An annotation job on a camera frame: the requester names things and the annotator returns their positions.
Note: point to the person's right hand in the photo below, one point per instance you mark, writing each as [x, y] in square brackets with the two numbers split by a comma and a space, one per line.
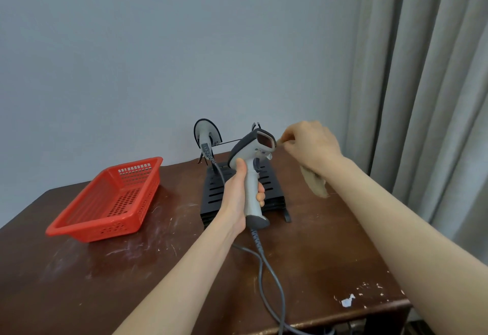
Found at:
[316, 144]

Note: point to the person's left hand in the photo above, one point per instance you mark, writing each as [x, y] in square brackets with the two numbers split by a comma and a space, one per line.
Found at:
[232, 203]

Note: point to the person's left thumb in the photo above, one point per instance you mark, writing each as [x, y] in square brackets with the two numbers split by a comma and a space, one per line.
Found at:
[241, 170]

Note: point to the person's right fingers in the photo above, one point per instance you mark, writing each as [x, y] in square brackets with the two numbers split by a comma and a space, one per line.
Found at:
[291, 138]

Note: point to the grey white barcode scanner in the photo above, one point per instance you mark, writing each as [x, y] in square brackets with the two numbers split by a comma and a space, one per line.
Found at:
[251, 188]
[207, 132]

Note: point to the beige cloth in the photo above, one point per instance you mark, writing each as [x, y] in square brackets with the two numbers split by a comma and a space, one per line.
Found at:
[315, 185]

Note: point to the person's right forearm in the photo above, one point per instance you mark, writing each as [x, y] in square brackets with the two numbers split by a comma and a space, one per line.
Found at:
[400, 239]

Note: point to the person's left forearm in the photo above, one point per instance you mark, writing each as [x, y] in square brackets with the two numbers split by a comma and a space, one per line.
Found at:
[183, 281]

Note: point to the black slotted metal rack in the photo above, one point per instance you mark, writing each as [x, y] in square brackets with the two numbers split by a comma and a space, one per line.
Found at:
[272, 190]

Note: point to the red plastic basket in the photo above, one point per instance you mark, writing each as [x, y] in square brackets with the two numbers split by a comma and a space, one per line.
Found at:
[114, 201]

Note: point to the grey curtain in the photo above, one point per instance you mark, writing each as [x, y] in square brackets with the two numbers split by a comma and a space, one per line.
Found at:
[427, 90]

